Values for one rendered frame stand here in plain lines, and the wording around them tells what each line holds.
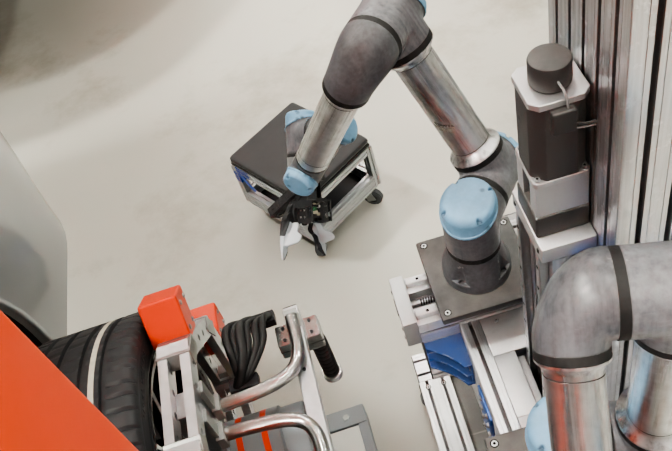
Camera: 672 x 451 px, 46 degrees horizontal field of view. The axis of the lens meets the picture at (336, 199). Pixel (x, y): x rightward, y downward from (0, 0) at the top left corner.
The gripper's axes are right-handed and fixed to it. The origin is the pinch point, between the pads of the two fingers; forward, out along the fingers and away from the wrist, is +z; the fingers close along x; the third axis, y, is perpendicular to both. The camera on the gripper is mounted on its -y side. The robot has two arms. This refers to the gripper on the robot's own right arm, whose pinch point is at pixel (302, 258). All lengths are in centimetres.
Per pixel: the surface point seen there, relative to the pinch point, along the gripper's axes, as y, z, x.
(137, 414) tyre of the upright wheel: 19, 21, -63
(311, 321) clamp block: 21.5, 11.3, -22.0
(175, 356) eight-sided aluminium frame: 15, 14, -52
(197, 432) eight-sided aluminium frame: 26, 24, -57
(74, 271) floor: -154, 5, 34
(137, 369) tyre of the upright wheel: 14, 15, -59
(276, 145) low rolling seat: -70, -37, 66
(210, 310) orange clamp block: -6.1, 9.5, -24.6
